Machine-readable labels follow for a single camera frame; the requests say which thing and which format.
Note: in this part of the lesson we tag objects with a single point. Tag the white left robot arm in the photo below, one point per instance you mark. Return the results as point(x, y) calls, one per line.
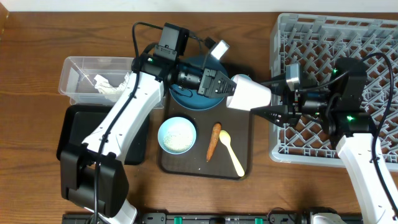
point(92, 172)

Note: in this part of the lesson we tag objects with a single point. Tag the pink white cup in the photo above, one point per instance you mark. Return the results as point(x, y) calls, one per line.
point(248, 95)

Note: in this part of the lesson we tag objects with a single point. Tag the clear plastic bin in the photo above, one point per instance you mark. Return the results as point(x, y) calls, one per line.
point(77, 77)

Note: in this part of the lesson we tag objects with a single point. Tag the dark blue plate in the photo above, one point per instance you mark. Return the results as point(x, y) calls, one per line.
point(190, 99)

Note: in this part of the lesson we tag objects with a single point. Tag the light blue bowl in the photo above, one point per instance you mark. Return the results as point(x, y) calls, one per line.
point(176, 135)

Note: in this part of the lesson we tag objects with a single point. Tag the orange carrot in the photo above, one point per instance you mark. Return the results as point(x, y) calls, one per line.
point(213, 141)

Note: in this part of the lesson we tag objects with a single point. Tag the cream plastic spoon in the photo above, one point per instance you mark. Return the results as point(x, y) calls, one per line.
point(225, 139)

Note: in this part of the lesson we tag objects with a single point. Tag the light blue cup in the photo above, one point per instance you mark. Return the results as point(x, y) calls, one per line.
point(242, 75)

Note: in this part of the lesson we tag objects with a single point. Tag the dark brown serving tray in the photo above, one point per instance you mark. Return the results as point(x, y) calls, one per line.
point(237, 123)

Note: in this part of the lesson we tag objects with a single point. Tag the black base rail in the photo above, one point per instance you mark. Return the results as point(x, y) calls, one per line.
point(276, 216)

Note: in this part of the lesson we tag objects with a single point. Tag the black plastic bin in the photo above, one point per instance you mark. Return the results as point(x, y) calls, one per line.
point(81, 120)

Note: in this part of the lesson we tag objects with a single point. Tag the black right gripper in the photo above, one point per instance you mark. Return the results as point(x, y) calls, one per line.
point(290, 110)

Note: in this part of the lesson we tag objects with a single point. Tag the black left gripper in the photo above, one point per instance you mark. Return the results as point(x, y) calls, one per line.
point(214, 92)

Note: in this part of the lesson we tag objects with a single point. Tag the grey dishwasher rack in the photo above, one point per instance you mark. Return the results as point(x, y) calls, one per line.
point(316, 42)

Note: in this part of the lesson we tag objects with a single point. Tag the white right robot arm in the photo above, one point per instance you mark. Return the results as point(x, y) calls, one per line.
point(336, 107)

